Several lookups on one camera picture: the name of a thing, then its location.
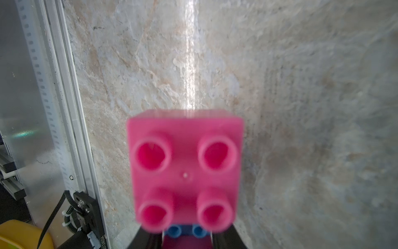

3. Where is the blue 2x4 lego brick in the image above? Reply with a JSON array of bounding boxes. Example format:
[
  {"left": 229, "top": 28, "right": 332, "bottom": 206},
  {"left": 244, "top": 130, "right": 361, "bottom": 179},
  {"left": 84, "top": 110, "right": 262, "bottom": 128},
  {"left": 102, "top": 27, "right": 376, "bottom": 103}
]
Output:
[{"left": 164, "top": 224, "right": 210, "bottom": 239}]

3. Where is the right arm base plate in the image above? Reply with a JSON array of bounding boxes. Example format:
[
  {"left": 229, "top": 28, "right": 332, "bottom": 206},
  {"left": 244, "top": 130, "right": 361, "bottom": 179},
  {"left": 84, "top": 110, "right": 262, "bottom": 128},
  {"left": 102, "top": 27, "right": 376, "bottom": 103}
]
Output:
[{"left": 73, "top": 192, "right": 108, "bottom": 249}]

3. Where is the aluminium front rail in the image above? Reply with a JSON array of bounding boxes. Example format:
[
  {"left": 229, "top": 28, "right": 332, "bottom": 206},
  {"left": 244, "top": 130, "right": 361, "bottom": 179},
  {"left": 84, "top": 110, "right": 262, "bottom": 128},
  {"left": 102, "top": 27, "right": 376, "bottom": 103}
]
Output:
[{"left": 1, "top": 1, "right": 98, "bottom": 249}]

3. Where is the pink 2x2 lego brick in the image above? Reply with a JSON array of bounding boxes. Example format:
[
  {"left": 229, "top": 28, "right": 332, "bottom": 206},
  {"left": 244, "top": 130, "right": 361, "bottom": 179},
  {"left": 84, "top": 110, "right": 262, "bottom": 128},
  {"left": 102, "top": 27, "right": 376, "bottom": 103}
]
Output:
[
  {"left": 162, "top": 236, "right": 213, "bottom": 249},
  {"left": 126, "top": 110, "right": 244, "bottom": 233}
]

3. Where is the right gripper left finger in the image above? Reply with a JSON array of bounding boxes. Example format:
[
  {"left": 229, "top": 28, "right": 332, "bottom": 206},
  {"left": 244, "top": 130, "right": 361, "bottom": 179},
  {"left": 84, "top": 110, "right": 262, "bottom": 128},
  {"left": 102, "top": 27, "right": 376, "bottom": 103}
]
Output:
[{"left": 127, "top": 227, "right": 163, "bottom": 249}]

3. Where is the yellow object behind rail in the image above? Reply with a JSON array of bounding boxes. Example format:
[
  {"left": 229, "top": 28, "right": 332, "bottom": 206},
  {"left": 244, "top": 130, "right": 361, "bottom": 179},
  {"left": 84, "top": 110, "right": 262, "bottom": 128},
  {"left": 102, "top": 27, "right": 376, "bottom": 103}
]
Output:
[{"left": 1, "top": 220, "right": 42, "bottom": 249}]

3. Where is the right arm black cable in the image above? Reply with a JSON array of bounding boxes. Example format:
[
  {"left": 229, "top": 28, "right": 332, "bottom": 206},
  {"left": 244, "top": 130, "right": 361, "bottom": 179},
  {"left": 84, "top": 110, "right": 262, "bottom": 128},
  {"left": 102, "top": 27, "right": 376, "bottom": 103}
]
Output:
[{"left": 36, "top": 190, "right": 77, "bottom": 249}]

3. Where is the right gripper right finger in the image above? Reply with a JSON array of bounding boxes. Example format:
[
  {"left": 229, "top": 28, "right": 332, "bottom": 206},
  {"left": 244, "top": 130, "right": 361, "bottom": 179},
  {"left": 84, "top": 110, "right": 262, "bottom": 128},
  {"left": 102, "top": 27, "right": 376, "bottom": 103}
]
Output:
[{"left": 211, "top": 225, "right": 247, "bottom": 249}]

